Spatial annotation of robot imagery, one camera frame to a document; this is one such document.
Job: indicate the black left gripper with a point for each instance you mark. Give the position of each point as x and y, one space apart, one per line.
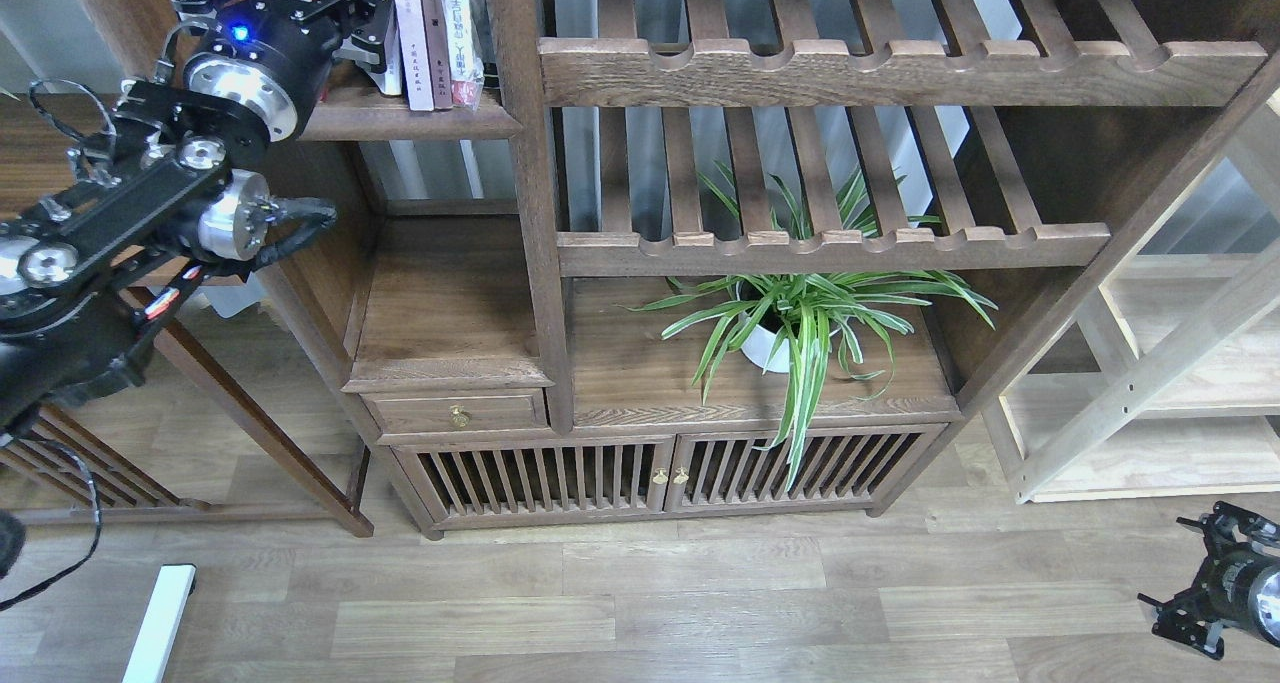
276 66

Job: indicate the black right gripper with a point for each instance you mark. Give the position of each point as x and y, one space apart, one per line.
1236 586

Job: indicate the lavender paperback book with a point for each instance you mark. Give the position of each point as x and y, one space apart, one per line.
416 68

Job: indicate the white book with green cover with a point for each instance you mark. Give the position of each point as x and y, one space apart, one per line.
391 82

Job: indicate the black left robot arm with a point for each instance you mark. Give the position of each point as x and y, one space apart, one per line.
166 195

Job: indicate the white robot base bar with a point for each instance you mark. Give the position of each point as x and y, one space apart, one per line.
154 642

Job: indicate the light wooden shelf rack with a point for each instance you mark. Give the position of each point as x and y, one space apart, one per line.
1186 379

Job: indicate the thin mauve upright book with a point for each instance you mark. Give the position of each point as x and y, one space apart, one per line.
433 15

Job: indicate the white pink upright book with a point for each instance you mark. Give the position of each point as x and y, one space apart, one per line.
467 72

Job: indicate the dark upright book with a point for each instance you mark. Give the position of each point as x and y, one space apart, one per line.
485 45

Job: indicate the dark wooden bookshelf cabinet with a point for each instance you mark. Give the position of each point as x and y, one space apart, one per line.
497 259

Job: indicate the brass drawer knob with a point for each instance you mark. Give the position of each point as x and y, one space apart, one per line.
459 417

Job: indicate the white plant pot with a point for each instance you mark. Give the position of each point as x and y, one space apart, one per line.
784 330

